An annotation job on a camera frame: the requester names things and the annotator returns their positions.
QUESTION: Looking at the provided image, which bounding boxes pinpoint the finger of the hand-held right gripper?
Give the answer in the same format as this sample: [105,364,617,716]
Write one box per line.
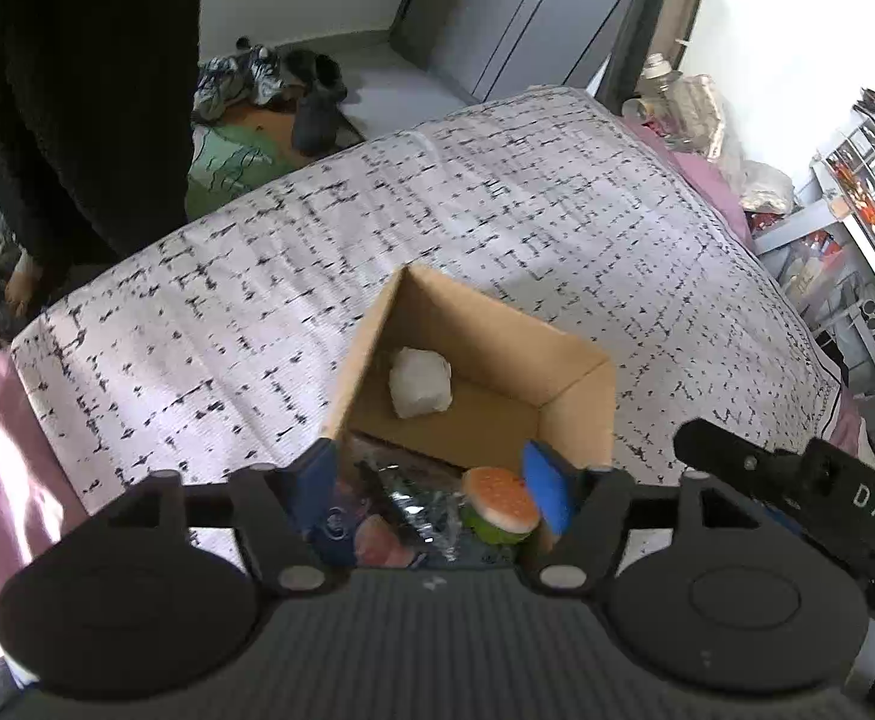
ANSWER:
[672,418,811,512]

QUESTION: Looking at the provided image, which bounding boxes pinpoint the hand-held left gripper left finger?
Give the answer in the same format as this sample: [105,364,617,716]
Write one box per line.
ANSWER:
[98,439,350,599]

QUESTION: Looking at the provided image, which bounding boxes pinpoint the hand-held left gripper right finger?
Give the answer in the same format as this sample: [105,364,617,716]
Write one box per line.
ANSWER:
[519,441,773,595]

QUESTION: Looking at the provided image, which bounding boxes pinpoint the hamburger squishy toy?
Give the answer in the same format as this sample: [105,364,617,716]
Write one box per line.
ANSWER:
[460,466,542,545]

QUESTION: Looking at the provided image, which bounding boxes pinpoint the brown cardboard box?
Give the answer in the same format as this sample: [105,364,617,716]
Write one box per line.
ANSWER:
[320,264,619,565]

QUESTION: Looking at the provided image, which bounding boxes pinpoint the white paper ball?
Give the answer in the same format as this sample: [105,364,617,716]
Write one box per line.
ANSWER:
[387,346,454,420]

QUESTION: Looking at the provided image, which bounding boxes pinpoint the white shopping bag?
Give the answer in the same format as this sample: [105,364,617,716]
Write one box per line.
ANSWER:
[778,240,844,317]

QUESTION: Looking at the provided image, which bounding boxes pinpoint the white black patterned blanket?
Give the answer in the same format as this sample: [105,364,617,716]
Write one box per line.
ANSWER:
[10,86,844,541]

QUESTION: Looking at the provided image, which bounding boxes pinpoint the green floor mat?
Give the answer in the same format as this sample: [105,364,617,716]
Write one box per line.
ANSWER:
[184,120,312,220]

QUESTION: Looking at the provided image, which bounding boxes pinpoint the crumpled clear plastic bag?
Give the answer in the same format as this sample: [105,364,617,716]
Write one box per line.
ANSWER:
[662,73,732,167]

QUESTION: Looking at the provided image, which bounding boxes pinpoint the person's bare foot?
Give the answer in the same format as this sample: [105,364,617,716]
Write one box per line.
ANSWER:
[4,253,43,317]

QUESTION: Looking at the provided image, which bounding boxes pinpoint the black shoes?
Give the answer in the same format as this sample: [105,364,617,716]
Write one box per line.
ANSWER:
[285,49,350,152]

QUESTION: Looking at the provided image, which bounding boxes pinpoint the clear plastic bottle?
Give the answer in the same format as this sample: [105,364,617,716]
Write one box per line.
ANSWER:
[642,52,679,93]

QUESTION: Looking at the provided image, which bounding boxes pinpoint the striped sneakers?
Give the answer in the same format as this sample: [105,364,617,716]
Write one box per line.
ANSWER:
[193,45,286,122]

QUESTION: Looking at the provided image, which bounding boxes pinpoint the brown flat board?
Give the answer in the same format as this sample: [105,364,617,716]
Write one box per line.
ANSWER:
[600,0,709,115]

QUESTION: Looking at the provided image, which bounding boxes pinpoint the person's dark clothing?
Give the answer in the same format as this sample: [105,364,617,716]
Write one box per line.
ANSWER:
[0,0,208,272]

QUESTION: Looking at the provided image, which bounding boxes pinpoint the grey wardrobe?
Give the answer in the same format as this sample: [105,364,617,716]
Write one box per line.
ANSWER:
[392,0,664,103]

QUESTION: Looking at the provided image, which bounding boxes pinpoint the white wire rack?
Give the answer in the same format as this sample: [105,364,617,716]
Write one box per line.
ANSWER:
[846,289,875,395]

